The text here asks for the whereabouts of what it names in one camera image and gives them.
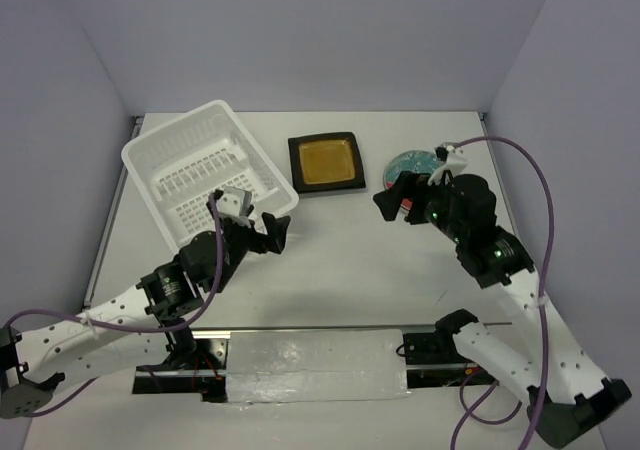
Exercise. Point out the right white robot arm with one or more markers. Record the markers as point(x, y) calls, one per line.
point(565, 393)

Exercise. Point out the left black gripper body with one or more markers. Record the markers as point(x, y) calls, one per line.
point(240, 239)

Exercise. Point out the black square plate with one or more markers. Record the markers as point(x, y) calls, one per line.
point(326, 162)

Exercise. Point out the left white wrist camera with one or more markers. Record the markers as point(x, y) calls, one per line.
point(232, 203)

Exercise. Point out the metal base rail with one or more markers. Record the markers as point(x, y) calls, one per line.
point(316, 364)

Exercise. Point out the white plastic dish rack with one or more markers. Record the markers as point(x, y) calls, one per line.
point(178, 164)

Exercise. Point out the white foam front board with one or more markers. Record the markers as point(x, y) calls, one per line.
point(107, 415)

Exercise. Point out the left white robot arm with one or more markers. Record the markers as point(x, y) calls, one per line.
point(151, 318)

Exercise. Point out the large red teal floral plate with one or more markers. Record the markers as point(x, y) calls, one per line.
point(415, 161)

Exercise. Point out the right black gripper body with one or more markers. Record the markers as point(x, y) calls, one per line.
point(429, 204)

